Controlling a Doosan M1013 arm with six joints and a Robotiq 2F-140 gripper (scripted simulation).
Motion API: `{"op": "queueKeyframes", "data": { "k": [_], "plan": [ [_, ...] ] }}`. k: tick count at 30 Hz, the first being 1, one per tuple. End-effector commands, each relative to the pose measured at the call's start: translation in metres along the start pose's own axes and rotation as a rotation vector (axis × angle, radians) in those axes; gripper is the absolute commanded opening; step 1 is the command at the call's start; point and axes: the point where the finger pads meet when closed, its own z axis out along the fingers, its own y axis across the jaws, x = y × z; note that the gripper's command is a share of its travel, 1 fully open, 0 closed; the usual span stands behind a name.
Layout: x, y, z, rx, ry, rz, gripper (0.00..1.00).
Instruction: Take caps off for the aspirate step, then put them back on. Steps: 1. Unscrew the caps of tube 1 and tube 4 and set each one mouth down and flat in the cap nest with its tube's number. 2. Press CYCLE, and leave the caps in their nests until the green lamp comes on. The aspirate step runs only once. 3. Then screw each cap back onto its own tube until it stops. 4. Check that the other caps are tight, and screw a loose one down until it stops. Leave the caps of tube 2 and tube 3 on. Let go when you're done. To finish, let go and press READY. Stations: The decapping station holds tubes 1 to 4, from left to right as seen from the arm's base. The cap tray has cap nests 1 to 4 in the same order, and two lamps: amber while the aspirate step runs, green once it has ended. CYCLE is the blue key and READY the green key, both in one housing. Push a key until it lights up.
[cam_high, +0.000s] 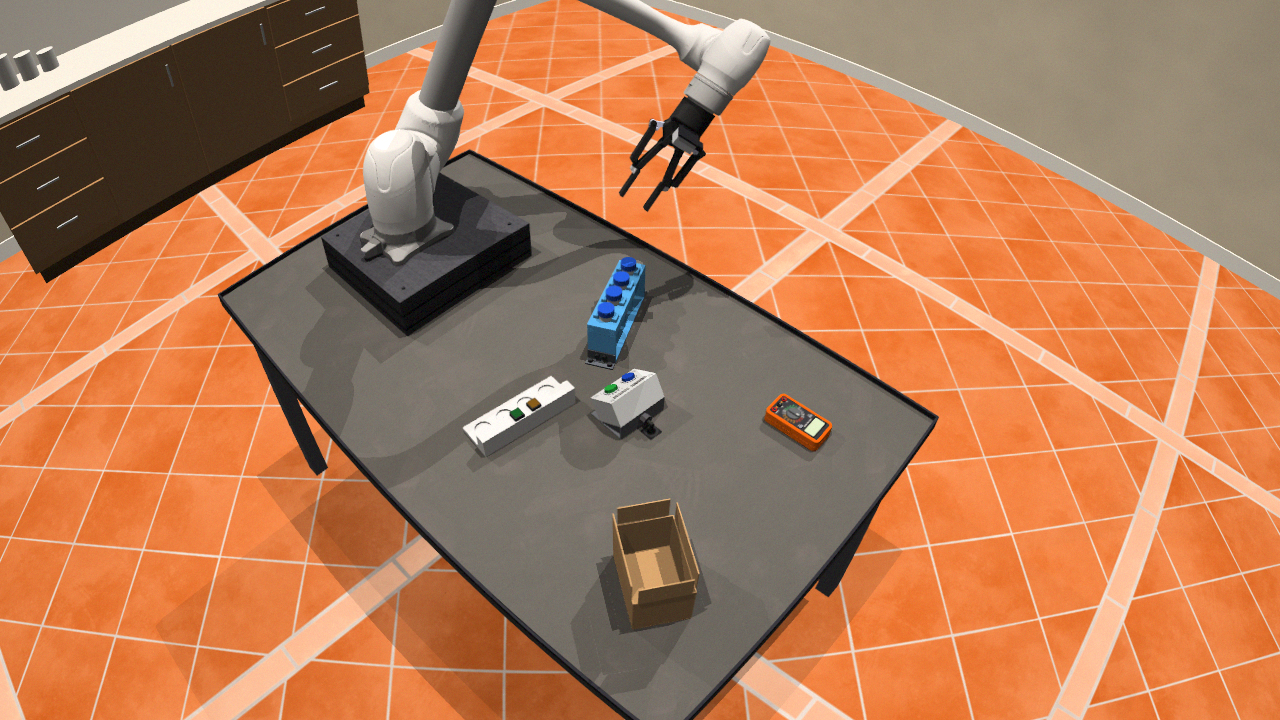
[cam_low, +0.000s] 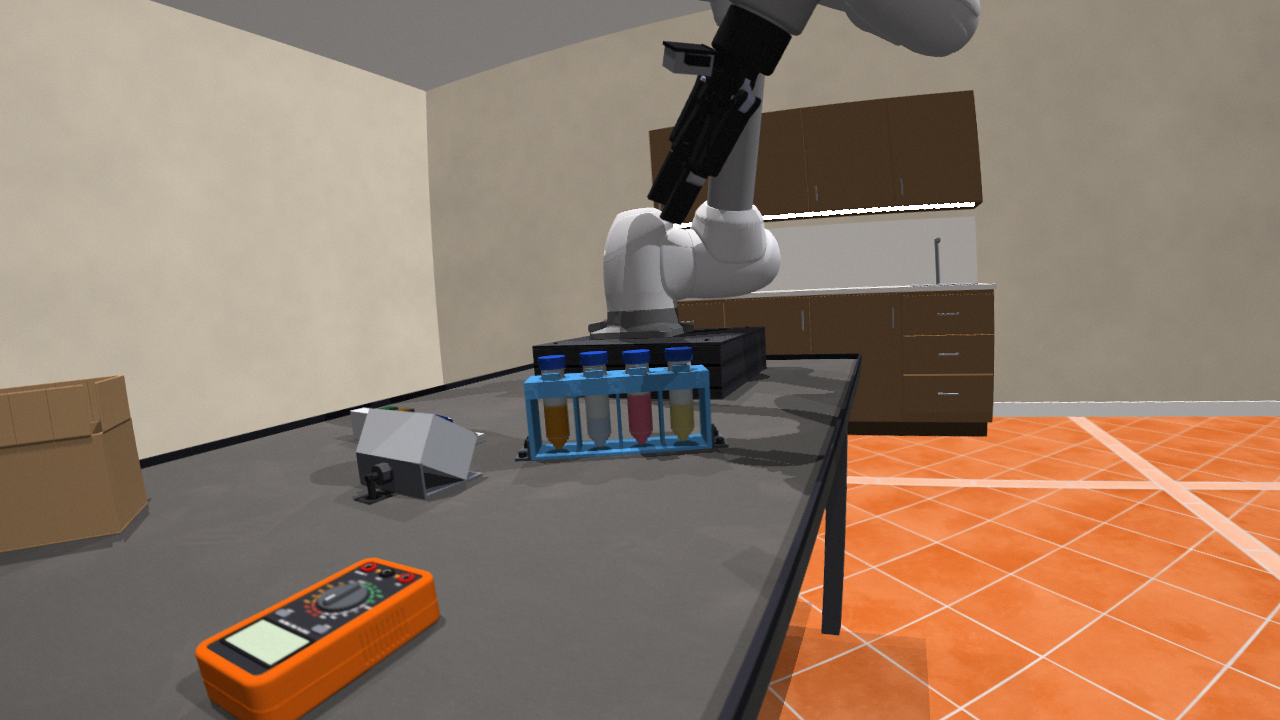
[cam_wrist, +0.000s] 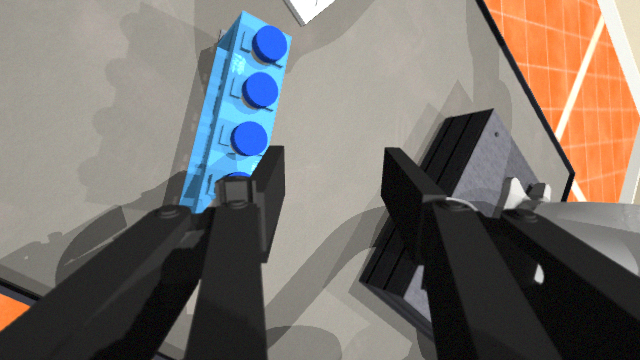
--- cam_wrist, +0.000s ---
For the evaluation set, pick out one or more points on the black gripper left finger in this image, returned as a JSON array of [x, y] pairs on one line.
[[115, 306]]

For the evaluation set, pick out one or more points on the dark grey table edge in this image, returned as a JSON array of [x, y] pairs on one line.
[[29, 299]]

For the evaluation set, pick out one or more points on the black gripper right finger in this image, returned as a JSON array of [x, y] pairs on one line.
[[588, 304]]

